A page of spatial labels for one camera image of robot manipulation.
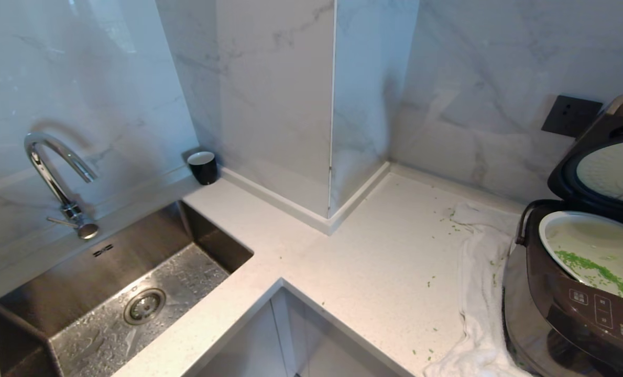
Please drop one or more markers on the chrome kitchen faucet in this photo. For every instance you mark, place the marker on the chrome kitchen faucet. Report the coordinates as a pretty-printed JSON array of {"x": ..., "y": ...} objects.
[{"x": 54, "y": 178}]

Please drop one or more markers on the dark wall power socket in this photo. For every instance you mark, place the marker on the dark wall power socket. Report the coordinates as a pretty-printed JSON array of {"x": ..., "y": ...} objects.
[{"x": 570, "y": 116}]

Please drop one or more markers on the rice cooker lid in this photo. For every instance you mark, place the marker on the rice cooker lid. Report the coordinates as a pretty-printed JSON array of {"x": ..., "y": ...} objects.
[{"x": 604, "y": 167}]

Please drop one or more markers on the white towel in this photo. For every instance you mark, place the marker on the white towel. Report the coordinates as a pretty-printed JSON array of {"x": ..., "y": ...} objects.
[{"x": 481, "y": 293}]

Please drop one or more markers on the green food pieces in bowl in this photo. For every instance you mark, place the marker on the green food pieces in bowl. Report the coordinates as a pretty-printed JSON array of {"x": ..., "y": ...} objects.
[{"x": 594, "y": 272}]

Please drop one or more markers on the sink drain strainer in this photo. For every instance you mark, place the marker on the sink drain strainer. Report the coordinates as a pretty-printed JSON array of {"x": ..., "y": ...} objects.
[{"x": 144, "y": 306}]

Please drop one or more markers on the black cup with white interior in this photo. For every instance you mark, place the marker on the black cup with white interior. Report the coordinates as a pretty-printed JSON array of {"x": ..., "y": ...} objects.
[{"x": 204, "y": 168}]

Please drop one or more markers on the dark brown rice cooker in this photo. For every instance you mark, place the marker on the dark brown rice cooker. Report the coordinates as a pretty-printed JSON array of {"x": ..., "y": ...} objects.
[{"x": 563, "y": 309}]

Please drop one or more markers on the stainless steel sink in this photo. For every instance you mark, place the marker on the stainless steel sink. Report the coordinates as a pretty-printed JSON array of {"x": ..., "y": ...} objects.
[{"x": 107, "y": 283}]

